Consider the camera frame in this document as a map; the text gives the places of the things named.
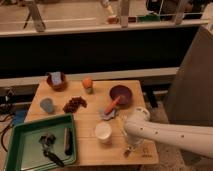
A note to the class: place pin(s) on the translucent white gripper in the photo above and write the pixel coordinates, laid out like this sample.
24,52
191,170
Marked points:
132,141

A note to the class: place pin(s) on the silver metal fork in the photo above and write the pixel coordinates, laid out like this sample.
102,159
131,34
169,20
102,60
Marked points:
127,152

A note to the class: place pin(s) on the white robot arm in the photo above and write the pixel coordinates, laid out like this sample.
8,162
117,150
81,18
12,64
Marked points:
196,139

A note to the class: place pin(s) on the purple bowl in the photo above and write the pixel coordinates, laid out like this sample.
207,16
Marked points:
123,92

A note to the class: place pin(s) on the brown bowl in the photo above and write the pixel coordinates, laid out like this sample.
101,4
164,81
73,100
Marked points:
59,87

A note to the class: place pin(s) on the white cup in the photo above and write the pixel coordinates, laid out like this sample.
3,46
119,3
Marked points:
103,132

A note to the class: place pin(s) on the grey-blue cloth piece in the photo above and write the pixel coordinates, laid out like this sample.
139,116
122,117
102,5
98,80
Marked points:
108,116

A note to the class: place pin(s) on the wooden table board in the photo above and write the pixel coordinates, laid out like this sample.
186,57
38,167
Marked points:
90,151

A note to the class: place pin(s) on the black brush tool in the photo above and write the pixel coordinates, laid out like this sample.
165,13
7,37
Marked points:
68,142

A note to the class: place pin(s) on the bunch of dark grapes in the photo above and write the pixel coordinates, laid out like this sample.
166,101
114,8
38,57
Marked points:
73,105

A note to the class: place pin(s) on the orange fruit on stand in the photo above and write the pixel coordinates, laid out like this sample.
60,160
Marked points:
88,85

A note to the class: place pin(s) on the green tray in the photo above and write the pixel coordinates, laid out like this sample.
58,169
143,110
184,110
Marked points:
25,151

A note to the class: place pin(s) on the dark crumpled item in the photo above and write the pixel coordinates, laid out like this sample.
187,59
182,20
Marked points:
47,139

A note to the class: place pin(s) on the black peeler tool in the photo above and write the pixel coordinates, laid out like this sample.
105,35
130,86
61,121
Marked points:
54,158

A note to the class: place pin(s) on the blue cup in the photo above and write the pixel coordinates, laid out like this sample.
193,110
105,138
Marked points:
47,105

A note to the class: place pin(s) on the blue sponge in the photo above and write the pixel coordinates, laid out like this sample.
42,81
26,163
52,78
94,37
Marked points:
56,78

